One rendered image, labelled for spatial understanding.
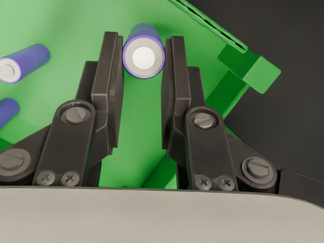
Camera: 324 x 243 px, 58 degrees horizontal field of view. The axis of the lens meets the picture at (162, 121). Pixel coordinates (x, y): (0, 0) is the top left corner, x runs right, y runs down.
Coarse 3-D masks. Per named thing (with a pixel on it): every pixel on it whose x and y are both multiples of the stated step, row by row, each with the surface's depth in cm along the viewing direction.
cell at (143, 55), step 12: (144, 24) 16; (132, 36) 12; (144, 36) 12; (156, 36) 12; (132, 48) 12; (144, 48) 12; (156, 48) 12; (132, 60) 12; (144, 60) 12; (156, 60) 12; (132, 72) 12; (144, 72) 12; (156, 72) 12
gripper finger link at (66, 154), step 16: (64, 112) 9; (80, 112) 9; (64, 128) 8; (80, 128) 8; (48, 144) 8; (64, 144) 8; (80, 144) 8; (48, 160) 8; (64, 160) 8; (80, 160) 8; (48, 176) 7; (64, 176) 7; (80, 176) 7; (96, 176) 10
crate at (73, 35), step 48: (0, 0) 24; (48, 0) 24; (96, 0) 24; (144, 0) 24; (0, 48) 25; (48, 48) 25; (96, 48) 26; (192, 48) 26; (240, 48) 21; (0, 96) 27; (48, 96) 27; (144, 96) 27; (240, 96) 22; (0, 144) 28; (144, 144) 29
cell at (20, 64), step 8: (32, 48) 23; (40, 48) 24; (8, 56) 20; (16, 56) 20; (24, 56) 21; (32, 56) 22; (40, 56) 23; (48, 56) 25; (0, 64) 20; (8, 64) 20; (16, 64) 20; (24, 64) 20; (32, 64) 22; (40, 64) 23; (0, 72) 20; (8, 72) 20; (16, 72) 20; (24, 72) 20; (8, 80) 20; (16, 80) 20
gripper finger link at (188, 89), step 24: (168, 48) 11; (168, 72) 10; (192, 72) 12; (168, 96) 10; (192, 96) 11; (168, 120) 10; (168, 144) 11; (240, 144) 9; (240, 168) 9; (264, 168) 9; (264, 192) 8
